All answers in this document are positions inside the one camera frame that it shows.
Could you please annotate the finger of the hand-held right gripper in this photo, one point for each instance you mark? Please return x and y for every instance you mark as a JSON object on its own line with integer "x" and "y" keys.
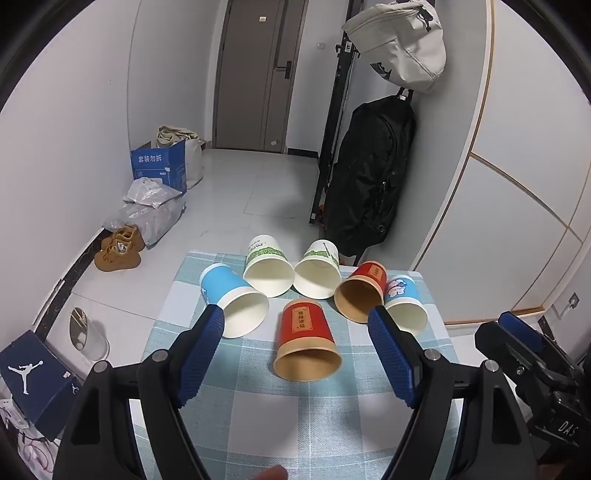
{"x": 503, "y": 346}
{"x": 521, "y": 328}

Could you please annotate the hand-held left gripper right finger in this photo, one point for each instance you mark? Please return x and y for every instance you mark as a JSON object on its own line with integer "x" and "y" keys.
{"x": 392, "y": 360}

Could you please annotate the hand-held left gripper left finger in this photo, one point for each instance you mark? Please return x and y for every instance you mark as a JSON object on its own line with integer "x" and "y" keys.
{"x": 203, "y": 355}

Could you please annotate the red paper cup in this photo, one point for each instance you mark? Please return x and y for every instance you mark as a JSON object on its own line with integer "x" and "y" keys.
{"x": 302, "y": 327}
{"x": 369, "y": 274}

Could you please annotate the blue flower print paper cup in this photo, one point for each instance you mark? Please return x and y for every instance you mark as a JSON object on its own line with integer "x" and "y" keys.
{"x": 401, "y": 288}

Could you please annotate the plain blue paper cup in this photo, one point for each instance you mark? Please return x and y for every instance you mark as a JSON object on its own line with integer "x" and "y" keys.
{"x": 231, "y": 288}

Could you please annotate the white green print paper cup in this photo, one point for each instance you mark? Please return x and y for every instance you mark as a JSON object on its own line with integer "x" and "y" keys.
{"x": 268, "y": 272}
{"x": 318, "y": 274}

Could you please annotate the person's left hand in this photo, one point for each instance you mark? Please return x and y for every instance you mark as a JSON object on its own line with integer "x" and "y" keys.
{"x": 271, "y": 474}

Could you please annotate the blue checked tablecloth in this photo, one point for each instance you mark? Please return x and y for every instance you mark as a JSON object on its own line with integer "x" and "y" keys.
{"x": 258, "y": 406}

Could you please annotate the white wardrobe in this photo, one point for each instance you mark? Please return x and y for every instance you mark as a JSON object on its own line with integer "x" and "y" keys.
{"x": 508, "y": 207}

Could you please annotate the brown shoe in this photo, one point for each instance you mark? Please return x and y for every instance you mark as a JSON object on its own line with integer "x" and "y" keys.
{"x": 115, "y": 261}
{"x": 124, "y": 237}

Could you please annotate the grey plastic bag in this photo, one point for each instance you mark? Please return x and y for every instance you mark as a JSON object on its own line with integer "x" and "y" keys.
{"x": 147, "y": 221}

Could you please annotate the dark blue shoe box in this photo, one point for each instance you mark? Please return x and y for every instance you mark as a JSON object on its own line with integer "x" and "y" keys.
{"x": 32, "y": 374}

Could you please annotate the white plastic bag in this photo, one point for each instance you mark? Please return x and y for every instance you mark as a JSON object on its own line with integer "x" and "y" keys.
{"x": 150, "y": 191}

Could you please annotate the black backpack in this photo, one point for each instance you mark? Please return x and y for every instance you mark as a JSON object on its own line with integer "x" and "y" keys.
{"x": 369, "y": 184}

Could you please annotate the beige canvas tote bag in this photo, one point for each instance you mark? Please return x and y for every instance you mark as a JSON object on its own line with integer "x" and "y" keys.
{"x": 194, "y": 157}

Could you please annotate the blue cardboard box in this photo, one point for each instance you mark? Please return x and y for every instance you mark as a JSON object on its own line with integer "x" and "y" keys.
{"x": 157, "y": 161}

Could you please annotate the black folded metal stand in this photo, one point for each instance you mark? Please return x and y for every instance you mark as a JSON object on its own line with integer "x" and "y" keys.
{"x": 332, "y": 129}

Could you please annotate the grey door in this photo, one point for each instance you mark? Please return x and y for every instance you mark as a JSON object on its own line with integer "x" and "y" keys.
{"x": 249, "y": 92}

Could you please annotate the white duffel bag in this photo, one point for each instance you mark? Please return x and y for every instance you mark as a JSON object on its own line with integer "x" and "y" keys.
{"x": 406, "y": 46}

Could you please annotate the white wall socket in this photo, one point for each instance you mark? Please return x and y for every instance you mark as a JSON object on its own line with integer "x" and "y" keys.
{"x": 568, "y": 304}

